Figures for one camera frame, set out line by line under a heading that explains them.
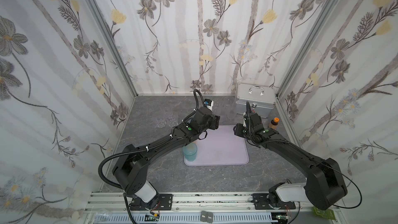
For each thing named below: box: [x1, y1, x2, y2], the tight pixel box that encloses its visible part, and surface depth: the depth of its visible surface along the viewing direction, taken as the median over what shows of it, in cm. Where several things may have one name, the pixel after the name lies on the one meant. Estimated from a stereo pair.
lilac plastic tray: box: [183, 124, 250, 167], surface depth 92 cm
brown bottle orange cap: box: [268, 117, 280, 130], surface depth 99 cm
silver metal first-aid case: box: [235, 82, 277, 119], surface depth 103 cm
